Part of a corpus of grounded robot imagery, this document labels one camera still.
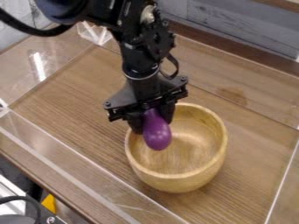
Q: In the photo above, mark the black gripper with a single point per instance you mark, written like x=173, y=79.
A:
x=154, y=93

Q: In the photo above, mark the brown wooden bowl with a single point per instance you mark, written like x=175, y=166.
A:
x=190, y=162

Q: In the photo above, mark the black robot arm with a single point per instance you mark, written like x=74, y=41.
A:
x=146, y=41

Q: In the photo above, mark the purple toy eggplant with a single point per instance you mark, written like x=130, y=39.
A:
x=157, y=131

